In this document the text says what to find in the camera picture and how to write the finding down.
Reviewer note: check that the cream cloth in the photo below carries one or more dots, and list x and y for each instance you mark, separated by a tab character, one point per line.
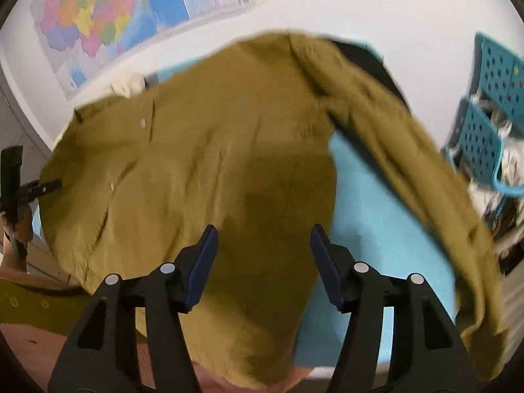
127	84

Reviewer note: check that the black cloth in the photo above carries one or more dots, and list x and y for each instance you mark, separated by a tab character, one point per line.
368	65

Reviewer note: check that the colourful wall map poster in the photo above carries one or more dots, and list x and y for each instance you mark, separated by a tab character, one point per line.
102	12

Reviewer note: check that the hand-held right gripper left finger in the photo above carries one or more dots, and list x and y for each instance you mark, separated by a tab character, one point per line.
198	270

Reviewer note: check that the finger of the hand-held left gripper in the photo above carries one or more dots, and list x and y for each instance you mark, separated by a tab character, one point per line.
43	188

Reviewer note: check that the person's left forearm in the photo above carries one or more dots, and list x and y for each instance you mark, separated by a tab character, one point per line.
18	237

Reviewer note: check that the olive button-up shirt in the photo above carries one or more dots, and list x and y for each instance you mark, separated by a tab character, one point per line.
204	151

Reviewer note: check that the brown wooden furniture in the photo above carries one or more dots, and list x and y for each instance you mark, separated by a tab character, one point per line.
41	282

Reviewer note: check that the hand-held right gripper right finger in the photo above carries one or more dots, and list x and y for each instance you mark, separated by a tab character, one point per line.
327	270

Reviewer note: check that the teal perforated plastic basket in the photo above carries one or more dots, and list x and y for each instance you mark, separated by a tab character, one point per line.
479	143
501	75

